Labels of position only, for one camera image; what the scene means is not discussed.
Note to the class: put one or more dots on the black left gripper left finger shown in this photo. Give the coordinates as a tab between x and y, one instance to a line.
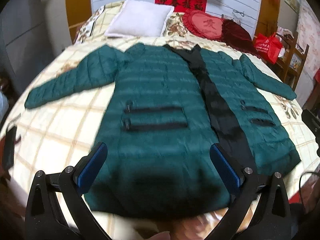
44	218

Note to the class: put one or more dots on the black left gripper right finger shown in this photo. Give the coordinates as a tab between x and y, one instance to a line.
260	209

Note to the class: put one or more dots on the dark green puffer coat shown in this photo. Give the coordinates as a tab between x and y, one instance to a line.
168	108

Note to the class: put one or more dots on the wooden chair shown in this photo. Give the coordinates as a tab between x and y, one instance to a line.
289	66

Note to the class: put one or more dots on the red shopping bag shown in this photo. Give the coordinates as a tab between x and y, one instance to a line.
268	47

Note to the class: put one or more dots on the dark red velvet cushion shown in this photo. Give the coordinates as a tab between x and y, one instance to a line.
237	37

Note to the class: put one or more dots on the red heart-shaped cushion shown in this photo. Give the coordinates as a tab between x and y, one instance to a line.
203	25

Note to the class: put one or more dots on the red calligraphy banner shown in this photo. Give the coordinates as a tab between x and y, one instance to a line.
184	5

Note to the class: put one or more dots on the white square pillow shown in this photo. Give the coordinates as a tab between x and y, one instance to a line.
140	18

